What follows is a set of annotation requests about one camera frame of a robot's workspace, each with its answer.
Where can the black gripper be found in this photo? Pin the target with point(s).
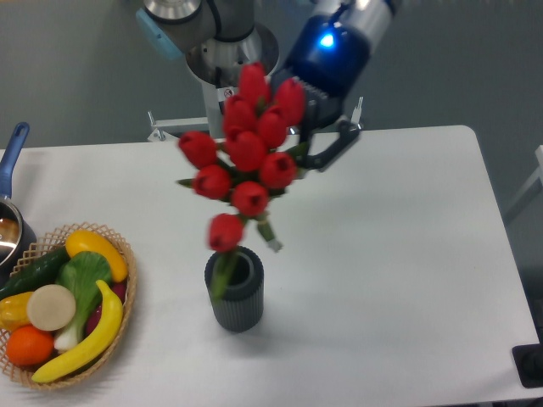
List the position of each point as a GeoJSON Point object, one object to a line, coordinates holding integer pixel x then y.
{"type": "Point", "coordinates": [326, 59]}

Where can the red tulip bouquet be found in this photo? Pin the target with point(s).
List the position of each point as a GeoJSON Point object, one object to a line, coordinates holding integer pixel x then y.
{"type": "Point", "coordinates": [248, 168]}

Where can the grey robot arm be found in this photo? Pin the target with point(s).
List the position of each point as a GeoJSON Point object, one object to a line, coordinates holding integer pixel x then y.
{"type": "Point", "coordinates": [219, 38]}

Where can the dark grey ribbed vase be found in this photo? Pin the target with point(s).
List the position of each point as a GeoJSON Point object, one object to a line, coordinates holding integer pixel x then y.
{"type": "Point", "coordinates": [241, 303]}

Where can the white furniture leg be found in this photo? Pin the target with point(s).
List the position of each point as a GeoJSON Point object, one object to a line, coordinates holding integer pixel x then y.
{"type": "Point", "coordinates": [529, 190]}

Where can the dark red vegetable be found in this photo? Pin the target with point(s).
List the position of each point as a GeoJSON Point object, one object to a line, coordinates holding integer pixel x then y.
{"type": "Point", "coordinates": [119, 289]}

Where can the black device at table edge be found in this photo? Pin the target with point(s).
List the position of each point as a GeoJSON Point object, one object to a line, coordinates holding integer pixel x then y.
{"type": "Point", "coordinates": [528, 361]}

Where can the yellow squash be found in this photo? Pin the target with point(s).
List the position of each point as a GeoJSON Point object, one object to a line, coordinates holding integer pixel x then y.
{"type": "Point", "coordinates": [84, 240]}

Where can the yellow banana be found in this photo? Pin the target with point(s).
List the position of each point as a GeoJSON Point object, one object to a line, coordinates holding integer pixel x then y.
{"type": "Point", "coordinates": [92, 346]}

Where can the green bok choy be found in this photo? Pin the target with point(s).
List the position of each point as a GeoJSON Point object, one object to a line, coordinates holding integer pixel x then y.
{"type": "Point", "coordinates": [79, 276]}

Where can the woven wicker basket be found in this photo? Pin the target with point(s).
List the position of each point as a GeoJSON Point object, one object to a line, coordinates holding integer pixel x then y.
{"type": "Point", "coordinates": [49, 242]}

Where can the green cucumber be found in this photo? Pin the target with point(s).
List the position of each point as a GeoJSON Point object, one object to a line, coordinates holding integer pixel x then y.
{"type": "Point", "coordinates": [40, 272]}

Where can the beige round disc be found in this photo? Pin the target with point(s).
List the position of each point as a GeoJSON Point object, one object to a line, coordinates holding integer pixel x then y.
{"type": "Point", "coordinates": [51, 307]}

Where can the yellow bell pepper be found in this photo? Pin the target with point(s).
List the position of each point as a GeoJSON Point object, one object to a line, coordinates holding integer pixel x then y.
{"type": "Point", "coordinates": [13, 311]}

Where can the orange fruit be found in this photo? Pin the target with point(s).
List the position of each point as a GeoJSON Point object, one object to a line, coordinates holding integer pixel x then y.
{"type": "Point", "coordinates": [28, 346]}

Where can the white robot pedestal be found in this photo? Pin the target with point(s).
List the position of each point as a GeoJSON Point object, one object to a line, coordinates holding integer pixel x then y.
{"type": "Point", "coordinates": [321, 110]}

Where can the blue handled saucepan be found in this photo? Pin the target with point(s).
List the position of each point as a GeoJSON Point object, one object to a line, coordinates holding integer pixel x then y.
{"type": "Point", "coordinates": [16, 234]}

